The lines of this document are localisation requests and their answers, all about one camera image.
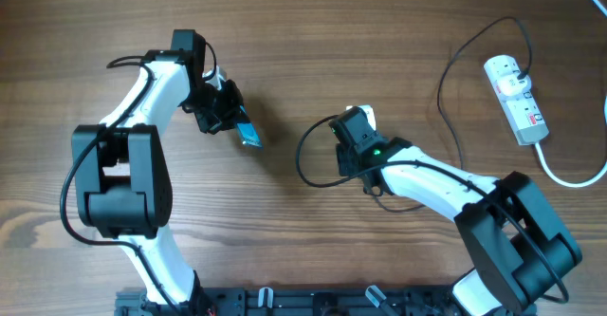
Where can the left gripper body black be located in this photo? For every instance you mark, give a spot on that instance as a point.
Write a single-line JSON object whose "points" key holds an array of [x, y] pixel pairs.
{"points": [[214, 108]]}

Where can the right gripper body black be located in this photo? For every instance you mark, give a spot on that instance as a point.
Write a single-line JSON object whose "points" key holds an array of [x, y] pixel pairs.
{"points": [[348, 161]]}

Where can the blue Galaxy smartphone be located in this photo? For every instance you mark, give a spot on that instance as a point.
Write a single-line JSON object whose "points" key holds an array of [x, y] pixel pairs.
{"points": [[246, 130]]}

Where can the white power strip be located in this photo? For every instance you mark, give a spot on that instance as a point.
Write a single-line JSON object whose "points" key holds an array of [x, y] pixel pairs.
{"points": [[523, 114]]}

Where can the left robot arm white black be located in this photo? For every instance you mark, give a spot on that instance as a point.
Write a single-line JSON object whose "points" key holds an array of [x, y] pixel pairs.
{"points": [[118, 192]]}

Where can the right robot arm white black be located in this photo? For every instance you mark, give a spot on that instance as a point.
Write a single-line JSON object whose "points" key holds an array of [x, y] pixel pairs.
{"points": [[519, 246]]}

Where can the white USB charger plug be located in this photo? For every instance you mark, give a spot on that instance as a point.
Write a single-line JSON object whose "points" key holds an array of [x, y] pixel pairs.
{"points": [[510, 86]]}

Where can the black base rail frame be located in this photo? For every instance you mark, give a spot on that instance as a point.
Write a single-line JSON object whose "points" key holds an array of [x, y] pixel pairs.
{"points": [[422, 301]]}

